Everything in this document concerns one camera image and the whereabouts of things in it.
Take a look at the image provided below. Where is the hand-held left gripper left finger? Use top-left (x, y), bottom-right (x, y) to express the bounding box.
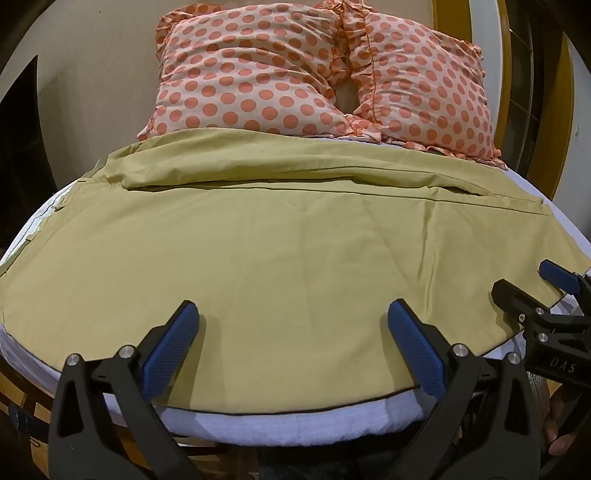
top-left (48, 300), bottom-right (219, 480)

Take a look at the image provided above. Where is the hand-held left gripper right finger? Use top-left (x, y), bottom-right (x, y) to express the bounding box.
top-left (387, 299), bottom-right (544, 480)

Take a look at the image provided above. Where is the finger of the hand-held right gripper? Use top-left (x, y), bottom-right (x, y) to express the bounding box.
top-left (539, 259), bottom-right (591, 297)
top-left (491, 279), bottom-right (552, 329)

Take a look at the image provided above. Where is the olive green bed sheet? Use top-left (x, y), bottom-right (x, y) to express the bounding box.
top-left (0, 129), bottom-right (591, 416)

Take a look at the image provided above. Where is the person's right hand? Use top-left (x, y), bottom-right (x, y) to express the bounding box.
top-left (542, 382), bottom-right (591, 459)

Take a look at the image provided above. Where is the white bed mattress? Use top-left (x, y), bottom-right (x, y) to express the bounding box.
top-left (0, 138), bottom-right (591, 448)

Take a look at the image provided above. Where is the small orange polka dot pillow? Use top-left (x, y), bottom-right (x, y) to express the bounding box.
top-left (314, 0), bottom-right (502, 164)

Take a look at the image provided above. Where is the large orange polka dot pillow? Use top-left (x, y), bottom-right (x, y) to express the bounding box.
top-left (137, 2), bottom-right (365, 141)

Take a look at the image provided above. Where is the wooden bed frame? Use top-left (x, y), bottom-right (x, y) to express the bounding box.
top-left (0, 357), bottom-right (232, 480)

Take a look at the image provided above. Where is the yellow door frame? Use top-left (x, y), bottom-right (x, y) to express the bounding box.
top-left (433, 0), bottom-right (575, 204)

